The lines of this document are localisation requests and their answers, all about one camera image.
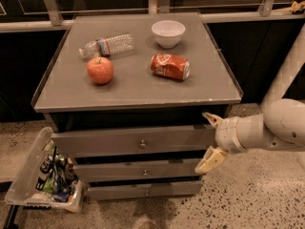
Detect red apple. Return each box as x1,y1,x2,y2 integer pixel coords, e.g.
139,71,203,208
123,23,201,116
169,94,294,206
87,57,114,85

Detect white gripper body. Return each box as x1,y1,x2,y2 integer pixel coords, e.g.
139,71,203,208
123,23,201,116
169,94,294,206
214,117,246,154

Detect snack packages in bin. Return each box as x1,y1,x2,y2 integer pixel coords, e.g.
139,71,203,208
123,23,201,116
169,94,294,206
35,140,78,202

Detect grey middle drawer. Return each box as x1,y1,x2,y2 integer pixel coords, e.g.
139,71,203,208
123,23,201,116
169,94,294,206
73,158,199,183

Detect grey top drawer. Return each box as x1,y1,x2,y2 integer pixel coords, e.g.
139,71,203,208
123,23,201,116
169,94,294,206
51,125,214,158

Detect crumpled tan object on rail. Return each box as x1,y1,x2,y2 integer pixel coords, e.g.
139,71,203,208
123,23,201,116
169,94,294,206
290,1,305,14

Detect metal railing frame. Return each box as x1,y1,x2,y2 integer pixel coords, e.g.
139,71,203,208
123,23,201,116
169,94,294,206
0,0,304,33

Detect grey bottom drawer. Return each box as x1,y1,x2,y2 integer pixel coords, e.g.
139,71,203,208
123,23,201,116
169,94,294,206
87,180,202,200

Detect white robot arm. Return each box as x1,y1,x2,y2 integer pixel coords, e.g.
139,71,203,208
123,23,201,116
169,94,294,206
195,26,305,175

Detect clear plastic water bottle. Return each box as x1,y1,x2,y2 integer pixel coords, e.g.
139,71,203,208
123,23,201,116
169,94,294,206
79,32,134,59

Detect white bowl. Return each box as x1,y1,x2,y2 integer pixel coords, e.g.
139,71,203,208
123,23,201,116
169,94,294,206
152,20,186,49

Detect grey drawer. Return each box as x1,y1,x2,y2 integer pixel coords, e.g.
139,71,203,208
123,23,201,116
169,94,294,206
87,180,202,200
51,125,214,158
73,158,199,183

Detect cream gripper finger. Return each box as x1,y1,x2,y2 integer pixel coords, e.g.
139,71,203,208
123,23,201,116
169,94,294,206
194,146,228,175
202,112,223,128

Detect grey drawer cabinet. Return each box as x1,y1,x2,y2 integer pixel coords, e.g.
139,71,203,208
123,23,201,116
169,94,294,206
32,13,242,191

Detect red soda can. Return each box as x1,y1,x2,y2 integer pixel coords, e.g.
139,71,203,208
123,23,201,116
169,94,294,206
151,53,190,80

